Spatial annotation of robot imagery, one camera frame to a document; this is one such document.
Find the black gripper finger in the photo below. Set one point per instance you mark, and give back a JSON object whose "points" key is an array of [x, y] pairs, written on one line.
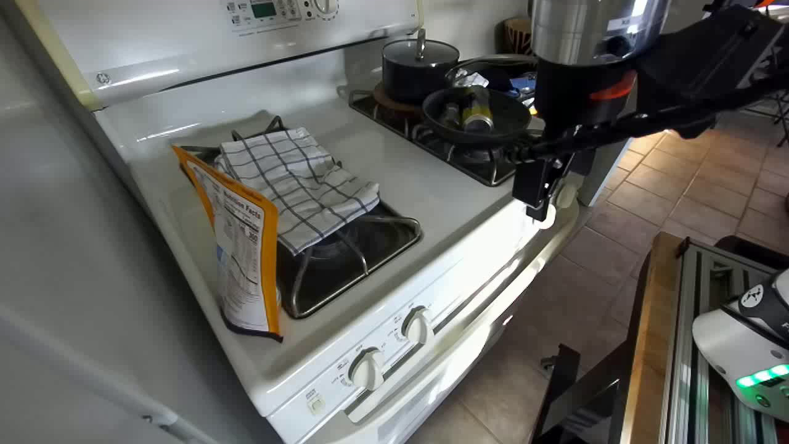
{"points": [[539, 214]]}

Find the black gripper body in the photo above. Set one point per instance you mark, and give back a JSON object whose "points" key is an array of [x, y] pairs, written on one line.
{"points": [[536, 178]]}

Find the white checkered kitchen towel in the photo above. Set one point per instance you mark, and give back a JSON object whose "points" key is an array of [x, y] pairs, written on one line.
{"points": [[309, 189]]}

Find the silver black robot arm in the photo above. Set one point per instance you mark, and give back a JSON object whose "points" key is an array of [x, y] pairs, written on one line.
{"points": [[608, 71]]}

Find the black right burner grate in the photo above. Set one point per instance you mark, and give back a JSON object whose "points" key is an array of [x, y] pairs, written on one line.
{"points": [[483, 165]]}

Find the black burner grate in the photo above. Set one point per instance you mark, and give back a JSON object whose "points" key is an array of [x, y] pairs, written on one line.
{"points": [[483, 165], [319, 276]]}

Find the bottle in frying pan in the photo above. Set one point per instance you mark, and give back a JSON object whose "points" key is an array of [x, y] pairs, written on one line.
{"points": [[476, 114]]}

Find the black frying pan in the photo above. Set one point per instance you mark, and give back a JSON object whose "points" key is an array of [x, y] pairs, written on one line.
{"points": [[442, 114]]}

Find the woven brown basket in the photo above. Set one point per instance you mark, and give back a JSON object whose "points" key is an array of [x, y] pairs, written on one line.
{"points": [[515, 35]]}

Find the black pot with lid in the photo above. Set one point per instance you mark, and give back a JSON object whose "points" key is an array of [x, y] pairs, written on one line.
{"points": [[415, 68]]}

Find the white stove knob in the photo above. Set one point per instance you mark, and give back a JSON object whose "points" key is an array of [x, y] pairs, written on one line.
{"points": [[415, 326], [366, 372]]}

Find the white gas stove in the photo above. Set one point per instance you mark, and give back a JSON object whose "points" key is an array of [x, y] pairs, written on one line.
{"points": [[149, 75]]}

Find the black metal stand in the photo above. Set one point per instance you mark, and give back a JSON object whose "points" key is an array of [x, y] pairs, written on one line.
{"points": [[583, 408]]}

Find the black left burner grate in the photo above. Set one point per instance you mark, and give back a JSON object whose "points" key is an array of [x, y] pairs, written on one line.
{"points": [[319, 276]]}

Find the white device with green light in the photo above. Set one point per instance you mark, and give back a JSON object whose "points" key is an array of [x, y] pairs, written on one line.
{"points": [[747, 343]]}

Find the orange white snack bag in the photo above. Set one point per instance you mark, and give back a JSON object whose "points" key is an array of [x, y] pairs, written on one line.
{"points": [[248, 248]]}

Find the stove control panel display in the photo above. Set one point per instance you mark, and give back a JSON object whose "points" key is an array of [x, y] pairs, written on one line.
{"points": [[259, 17]]}

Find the wooden aluminium frame table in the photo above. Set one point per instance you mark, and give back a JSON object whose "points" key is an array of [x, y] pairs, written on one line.
{"points": [[674, 395]]}

